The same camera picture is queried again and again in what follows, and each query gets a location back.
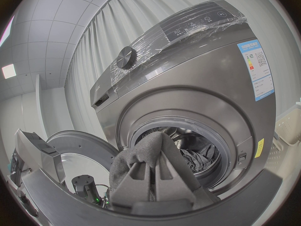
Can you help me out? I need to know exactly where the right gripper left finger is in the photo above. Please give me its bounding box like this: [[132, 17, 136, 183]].
[[111, 163, 151, 208]]

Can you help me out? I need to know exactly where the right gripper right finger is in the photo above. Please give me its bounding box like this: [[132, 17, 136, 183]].
[[155, 150, 197, 205]]

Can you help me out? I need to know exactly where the dark grey garment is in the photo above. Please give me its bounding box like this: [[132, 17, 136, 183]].
[[109, 131, 221, 203]]

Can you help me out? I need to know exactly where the heap of dark clothes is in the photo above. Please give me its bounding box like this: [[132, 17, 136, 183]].
[[180, 144, 220, 173]]

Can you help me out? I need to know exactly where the washing machine door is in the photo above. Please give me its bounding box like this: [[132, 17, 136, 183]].
[[46, 130, 123, 194]]

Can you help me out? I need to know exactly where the grey washing machine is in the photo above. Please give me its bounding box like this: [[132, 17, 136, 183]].
[[90, 0, 277, 201]]

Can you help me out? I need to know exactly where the cream laundry basket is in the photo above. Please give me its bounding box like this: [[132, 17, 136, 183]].
[[265, 101, 301, 191]]

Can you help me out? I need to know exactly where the ceiling light panel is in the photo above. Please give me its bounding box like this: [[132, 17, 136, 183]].
[[2, 65, 16, 79]]

